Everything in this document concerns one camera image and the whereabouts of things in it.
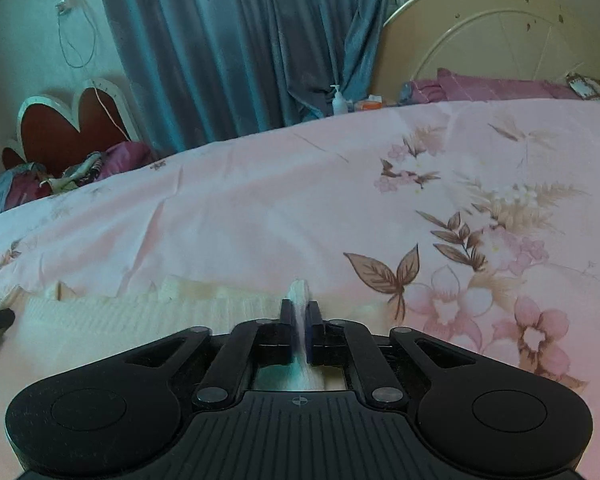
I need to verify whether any maroon bedding pile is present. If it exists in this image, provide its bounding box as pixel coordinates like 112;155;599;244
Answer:
0;141;155;214

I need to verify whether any patterned pillow near headboard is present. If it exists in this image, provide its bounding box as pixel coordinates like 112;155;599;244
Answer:
566;73;600;102

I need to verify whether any purple pillow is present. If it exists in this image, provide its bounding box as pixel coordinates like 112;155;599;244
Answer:
398;68;581;105

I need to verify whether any white pump bottle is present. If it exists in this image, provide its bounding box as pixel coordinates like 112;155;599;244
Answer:
332;84;349;116

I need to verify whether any white hanging cable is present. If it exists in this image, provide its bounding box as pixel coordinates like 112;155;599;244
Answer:
55;0;131;143

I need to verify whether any cream round headboard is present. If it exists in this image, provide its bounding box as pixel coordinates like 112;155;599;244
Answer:
370;0;600;98

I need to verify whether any cream white knit garment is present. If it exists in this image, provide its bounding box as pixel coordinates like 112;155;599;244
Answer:
0;274;354;400

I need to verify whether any red heart-shaped headboard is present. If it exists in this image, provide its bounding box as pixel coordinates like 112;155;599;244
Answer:
2;78;140;177

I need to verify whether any orange small box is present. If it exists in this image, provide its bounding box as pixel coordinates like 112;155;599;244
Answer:
354;94;385;112

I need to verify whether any pink floral bed sheet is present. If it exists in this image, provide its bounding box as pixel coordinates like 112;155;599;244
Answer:
0;100;600;479

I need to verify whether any blue grey curtain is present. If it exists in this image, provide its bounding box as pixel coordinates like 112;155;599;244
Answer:
102;0;388;155

